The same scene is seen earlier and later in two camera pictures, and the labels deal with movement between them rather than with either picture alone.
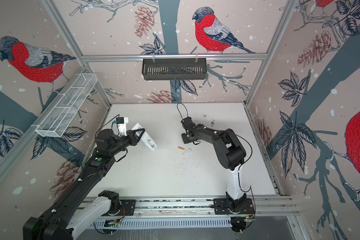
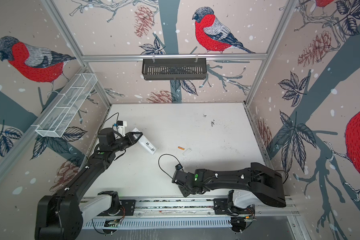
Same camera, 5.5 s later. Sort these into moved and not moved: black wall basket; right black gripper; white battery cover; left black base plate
Moved: right black gripper
Not moved: black wall basket; left black base plate; white battery cover
